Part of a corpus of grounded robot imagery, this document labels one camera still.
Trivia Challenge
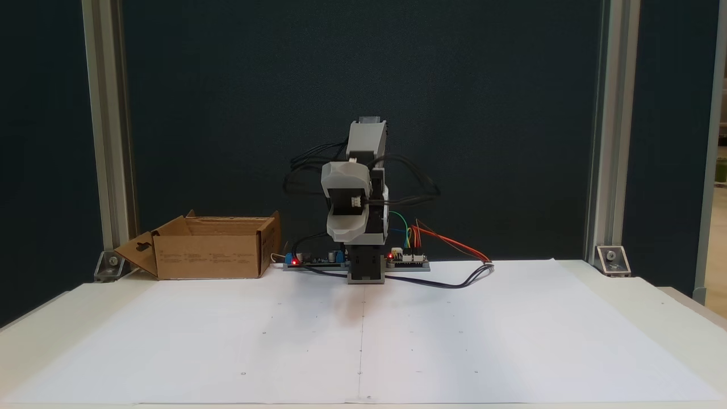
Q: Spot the black motor wire bundle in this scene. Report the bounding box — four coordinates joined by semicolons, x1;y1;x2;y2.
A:
283;138;348;197
369;154;441;206

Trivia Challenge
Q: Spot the brown cardboard box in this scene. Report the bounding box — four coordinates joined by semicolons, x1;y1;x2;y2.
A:
114;210;282;280

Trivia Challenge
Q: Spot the aluminium frame post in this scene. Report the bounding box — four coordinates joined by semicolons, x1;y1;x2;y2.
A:
584;0;641;262
81;0;140;268

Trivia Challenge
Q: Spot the orange jumper wire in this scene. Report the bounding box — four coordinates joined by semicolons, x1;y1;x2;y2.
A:
412;223;491;264

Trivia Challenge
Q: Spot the circuit board with red light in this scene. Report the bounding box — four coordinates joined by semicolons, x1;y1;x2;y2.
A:
386;247;428;265

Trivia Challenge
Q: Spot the metal corner bracket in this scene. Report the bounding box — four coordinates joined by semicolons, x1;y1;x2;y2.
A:
595;245;632;278
94;250;127;283

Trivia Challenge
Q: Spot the circuit board with blue terminals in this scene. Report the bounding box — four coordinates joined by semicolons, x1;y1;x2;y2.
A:
284;249;348;268

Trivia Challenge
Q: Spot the dark power cable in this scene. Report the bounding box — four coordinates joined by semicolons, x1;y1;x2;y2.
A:
293;262;495;290

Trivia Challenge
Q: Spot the green jumper wire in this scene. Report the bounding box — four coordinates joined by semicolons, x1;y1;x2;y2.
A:
389;211;411;251

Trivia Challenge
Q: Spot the beige partition edge post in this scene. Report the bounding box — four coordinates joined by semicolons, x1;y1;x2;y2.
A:
693;0;727;306

